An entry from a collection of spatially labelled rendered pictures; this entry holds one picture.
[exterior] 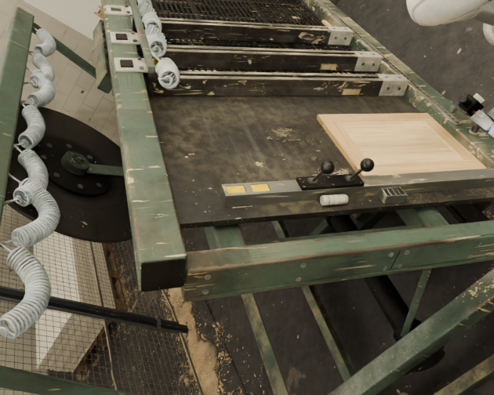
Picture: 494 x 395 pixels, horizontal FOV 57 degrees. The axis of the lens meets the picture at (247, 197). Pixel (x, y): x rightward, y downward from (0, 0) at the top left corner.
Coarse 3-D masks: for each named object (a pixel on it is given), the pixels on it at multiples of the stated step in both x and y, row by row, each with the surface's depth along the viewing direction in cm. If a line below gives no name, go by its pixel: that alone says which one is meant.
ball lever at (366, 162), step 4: (364, 160) 123; (368, 160) 123; (360, 164) 124; (364, 164) 123; (368, 164) 122; (372, 164) 122; (364, 168) 123; (368, 168) 122; (372, 168) 123; (356, 172) 129; (360, 172) 128; (348, 176) 132; (352, 176) 131; (348, 180) 132; (352, 180) 133
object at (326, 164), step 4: (328, 160) 120; (324, 164) 119; (328, 164) 119; (332, 164) 119; (324, 168) 119; (328, 168) 119; (332, 168) 119; (320, 172) 124; (324, 172) 120; (328, 172) 119; (316, 176) 126; (308, 180) 129; (312, 180) 128; (316, 180) 129
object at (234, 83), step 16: (160, 32) 152; (144, 64) 158; (192, 80) 164; (208, 80) 165; (224, 80) 167; (240, 80) 169; (256, 80) 171; (272, 80) 173; (288, 80) 175; (304, 80) 177; (320, 80) 179; (336, 80) 181; (352, 80) 183; (368, 80) 185; (384, 80) 188; (400, 80) 190
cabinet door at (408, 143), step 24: (336, 120) 166; (360, 120) 169; (384, 120) 172; (408, 120) 175; (432, 120) 178; (336, 144) 156; (360, 144) 156; (384, 144) 159; (408, 144) 161; (432, 144) 164; (456, 144) 166; (360, 168) 144; (384, 168) 147; (408, 168) 149; (432, 168) 151; (456, 168) 153; (480, 168) 156
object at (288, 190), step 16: (368, 176) 138; (384, 176) 139; (400, 176) 140; (416, 176) 142; (432, 176) 143; (448, 176) 144; (464, 176) 146; (480, 176) 147; (224, 192) 122; (256, 192) 124; (272, 192) 125; (288, 192) 126; (304, 192) 128; (320, 192) 130; (336, 192) 132; (352, 192) 134; (368, 192) 136
